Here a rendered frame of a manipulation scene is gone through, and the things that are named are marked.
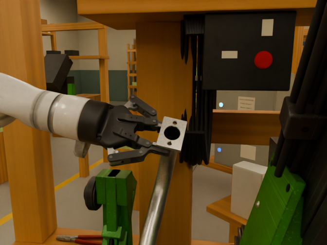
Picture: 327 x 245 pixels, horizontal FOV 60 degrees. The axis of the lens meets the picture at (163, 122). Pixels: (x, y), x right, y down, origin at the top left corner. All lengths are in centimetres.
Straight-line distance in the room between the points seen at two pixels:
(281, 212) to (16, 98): 42
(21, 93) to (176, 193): 45
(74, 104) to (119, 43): 1116
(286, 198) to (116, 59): 1141
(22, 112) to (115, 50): 1122
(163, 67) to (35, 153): 44
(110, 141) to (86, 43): 1194
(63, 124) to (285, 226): 35
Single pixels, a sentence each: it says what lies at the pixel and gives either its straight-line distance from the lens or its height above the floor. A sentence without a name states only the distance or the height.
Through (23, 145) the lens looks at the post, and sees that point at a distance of 88.
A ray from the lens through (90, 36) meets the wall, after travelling 1228.
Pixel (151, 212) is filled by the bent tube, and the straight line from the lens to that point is 54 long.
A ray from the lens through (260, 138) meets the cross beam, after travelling 82.
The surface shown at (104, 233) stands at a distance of 67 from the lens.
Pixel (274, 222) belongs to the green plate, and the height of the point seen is 121.
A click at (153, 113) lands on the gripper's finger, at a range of 49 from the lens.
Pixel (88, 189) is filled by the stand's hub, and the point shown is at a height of 114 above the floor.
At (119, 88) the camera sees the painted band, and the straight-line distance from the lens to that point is 1165.
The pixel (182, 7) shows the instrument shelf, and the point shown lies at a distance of 58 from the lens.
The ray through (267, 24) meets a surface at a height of 148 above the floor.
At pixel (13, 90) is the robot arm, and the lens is 53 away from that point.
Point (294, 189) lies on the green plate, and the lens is 36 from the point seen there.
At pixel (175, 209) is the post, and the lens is 79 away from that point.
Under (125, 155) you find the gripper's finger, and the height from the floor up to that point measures 126.
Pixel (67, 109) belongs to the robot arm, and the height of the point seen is 133.
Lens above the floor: 140
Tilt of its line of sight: 11 degrees down
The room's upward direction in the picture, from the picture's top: straight up
